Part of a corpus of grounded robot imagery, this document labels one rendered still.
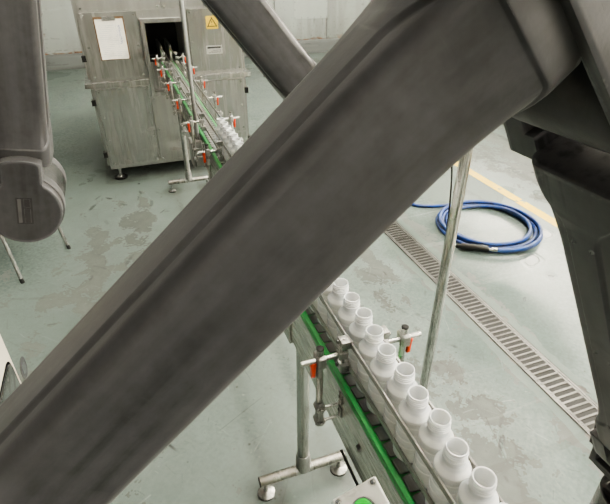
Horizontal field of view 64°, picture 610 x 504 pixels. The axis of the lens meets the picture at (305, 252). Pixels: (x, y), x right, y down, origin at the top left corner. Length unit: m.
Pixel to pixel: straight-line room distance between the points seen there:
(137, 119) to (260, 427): 3.14
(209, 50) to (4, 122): 4.06
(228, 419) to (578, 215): 2.19
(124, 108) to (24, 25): 4.07
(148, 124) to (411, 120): 4.55
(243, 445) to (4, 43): 1.94
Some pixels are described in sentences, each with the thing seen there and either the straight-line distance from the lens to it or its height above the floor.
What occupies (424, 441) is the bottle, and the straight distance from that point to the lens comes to 0.91.
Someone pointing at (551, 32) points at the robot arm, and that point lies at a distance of 0.18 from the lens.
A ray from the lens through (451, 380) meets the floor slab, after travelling 2.62.
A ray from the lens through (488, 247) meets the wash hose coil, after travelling 3.63.
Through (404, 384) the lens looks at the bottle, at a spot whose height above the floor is 1.14.
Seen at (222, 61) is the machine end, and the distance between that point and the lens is 4.66.
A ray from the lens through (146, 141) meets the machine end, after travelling 4.74.
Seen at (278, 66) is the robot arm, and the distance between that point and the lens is 0.62.
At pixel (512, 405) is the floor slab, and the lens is 2.60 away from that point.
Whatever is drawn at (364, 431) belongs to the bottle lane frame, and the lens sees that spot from 1.08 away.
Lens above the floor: 1.83
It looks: 32 degrees down
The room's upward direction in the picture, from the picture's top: straight up
